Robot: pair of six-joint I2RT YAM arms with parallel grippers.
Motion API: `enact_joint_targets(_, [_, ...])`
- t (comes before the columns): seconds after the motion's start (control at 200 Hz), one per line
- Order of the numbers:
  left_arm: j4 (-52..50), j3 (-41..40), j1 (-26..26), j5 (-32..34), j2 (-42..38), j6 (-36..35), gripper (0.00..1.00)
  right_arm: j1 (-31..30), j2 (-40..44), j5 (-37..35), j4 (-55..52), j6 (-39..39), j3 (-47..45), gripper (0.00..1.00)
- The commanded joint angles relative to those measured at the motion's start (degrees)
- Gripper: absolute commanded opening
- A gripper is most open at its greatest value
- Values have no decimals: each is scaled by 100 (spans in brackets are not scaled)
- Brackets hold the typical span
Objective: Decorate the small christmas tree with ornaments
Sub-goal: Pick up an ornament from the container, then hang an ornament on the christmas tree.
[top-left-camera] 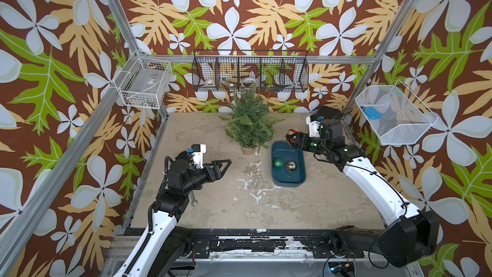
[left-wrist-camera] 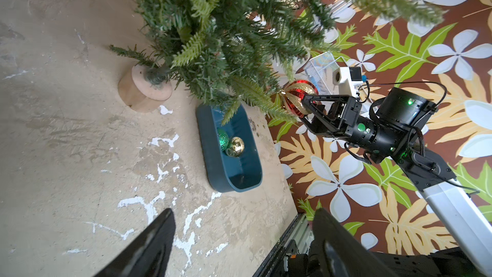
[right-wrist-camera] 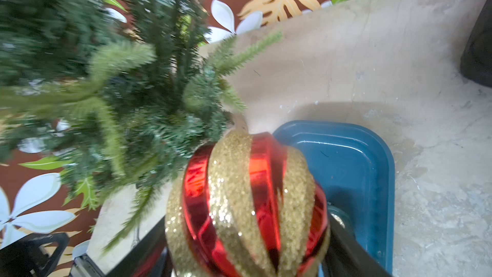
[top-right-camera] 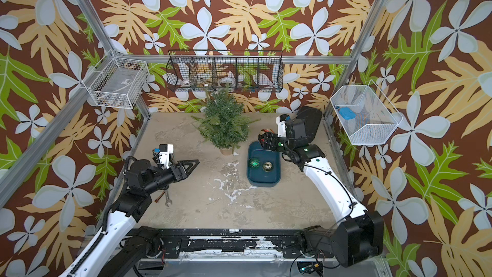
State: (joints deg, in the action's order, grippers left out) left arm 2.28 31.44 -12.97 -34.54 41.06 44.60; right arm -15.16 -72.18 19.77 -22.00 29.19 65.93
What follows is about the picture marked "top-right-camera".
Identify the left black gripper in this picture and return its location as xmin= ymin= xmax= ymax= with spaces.
xmin=144 ymin=158 xmax=198 ymax=196

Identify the gold ball ornament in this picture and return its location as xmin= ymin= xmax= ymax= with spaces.
xmin=262 ymin=162 xmax=274 ymax=173

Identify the green glitter ball ornament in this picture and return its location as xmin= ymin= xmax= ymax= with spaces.
xmin=248 ymin=158 xmax=261 ymax=169

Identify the small green christmas tree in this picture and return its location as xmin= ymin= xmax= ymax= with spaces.
xmin=192 ymin=88 xmax=256 ymax=156

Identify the red gold striped ornament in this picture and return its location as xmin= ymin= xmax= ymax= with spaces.
xmin=258 ymin=129 xmax=272 ymax=142

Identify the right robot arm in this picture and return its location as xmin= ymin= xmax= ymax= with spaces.
xmin=258 ymin=108 xmax=384 ymax=268

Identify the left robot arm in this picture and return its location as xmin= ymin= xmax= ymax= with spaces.
xmin=62 ymin=144 xmax=200 ymax=276

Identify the teal plastic tray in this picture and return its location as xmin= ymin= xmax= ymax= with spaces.
xmin=247 ymin=141 xmax=281 ymax=187

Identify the silver wrench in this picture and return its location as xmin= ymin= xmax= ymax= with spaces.
xmin=154 ymin=189 xmax=172 ymax=207

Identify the black hard case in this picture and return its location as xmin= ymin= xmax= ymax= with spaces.
xmin=292 ymin=106 xmax=322 ymax=147

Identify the white round item in basket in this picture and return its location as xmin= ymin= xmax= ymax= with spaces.
xmin=218 ymin=77 xmax=236 ymax=88

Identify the blue object in basket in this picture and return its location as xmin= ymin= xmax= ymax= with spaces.
xmin=338 ymin=107 xmax=356 ymax=120

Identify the white mesh basket right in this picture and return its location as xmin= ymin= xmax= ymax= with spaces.
xmin=330 ymin=81 xmax=404 ymax=146

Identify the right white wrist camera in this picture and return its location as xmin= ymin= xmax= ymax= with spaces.
xmin=275 ymin=114 xmax=290 ymax=138

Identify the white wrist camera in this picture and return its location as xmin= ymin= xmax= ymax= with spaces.
xmin=152 ymin=144 xmax=174 ymax=169
xmin=275 ymin=114 xmax=290 ymax=138

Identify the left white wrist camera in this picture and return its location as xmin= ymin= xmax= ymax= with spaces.
xmin=152 ymin=144 xmax=174 ymax=169

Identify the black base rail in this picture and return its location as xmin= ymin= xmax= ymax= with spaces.
xmin=118 ymin=226 xmax=334 ymax=260

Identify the black wire basket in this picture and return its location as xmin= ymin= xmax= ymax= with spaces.
xmin=164 ymin=50 xmax=284 ymax=92

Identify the white wire basket left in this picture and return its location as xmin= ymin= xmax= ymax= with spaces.
xmin=84 ymin=51 xmax=149 ymax=109

